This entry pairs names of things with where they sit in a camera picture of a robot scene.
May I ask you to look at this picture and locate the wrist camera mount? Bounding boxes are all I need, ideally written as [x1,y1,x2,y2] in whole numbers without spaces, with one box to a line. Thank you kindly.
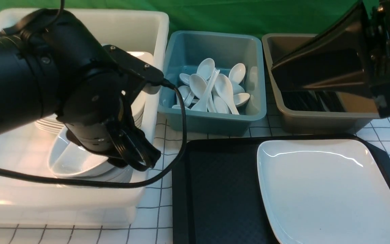
[103,44,164,96]

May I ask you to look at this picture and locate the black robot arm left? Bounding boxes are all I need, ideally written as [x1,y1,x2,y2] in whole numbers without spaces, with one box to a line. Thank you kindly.
[0,9,164,171]

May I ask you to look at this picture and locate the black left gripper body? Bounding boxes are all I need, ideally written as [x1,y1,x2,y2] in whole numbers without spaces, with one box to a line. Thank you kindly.
[65,102,161,171]

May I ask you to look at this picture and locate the teal plastic bin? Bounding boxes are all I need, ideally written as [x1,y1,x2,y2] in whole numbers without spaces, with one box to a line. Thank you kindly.
[164,30,267,136]

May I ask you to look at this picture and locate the white ceramic soup spoon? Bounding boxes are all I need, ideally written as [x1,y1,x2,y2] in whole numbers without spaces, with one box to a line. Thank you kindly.
[189,68,220,112]

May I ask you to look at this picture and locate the brown plastic bin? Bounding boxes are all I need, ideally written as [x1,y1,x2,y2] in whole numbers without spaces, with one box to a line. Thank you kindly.
[261,33,380,134]

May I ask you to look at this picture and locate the stack of white plates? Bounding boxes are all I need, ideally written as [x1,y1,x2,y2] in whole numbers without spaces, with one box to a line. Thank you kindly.
[34,51,154,134]

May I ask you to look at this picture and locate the pile of black chopsticks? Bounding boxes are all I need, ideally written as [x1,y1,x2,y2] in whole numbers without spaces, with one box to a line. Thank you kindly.
[281,91,346,113]

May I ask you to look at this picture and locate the large white plastic bin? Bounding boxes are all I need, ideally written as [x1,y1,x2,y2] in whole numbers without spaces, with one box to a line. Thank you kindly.
[0,9,169,228]

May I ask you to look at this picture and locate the stack of white bowls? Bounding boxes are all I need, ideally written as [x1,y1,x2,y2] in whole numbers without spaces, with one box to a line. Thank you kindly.
[48,129,136,185]

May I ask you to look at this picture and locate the green backdrop cloth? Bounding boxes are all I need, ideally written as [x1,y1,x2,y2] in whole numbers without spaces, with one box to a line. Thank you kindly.
[0,0,390,38]

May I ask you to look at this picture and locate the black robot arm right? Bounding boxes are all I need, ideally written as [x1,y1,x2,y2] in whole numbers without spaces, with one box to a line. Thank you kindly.
[271,0,390,118]

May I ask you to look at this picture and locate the black serving tray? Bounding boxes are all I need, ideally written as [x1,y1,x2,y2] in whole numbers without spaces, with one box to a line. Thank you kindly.
[172,134,390,244]

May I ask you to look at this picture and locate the pile of white spoons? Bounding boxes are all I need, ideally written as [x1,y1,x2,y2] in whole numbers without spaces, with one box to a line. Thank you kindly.
[172,58,251,115]

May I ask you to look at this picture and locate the large white square plate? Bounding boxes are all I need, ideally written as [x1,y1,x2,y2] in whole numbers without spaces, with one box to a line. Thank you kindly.
[257,139,390,244]

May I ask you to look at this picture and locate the black cable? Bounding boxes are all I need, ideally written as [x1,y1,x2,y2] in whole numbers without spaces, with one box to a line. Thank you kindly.
[0,0,188,189]

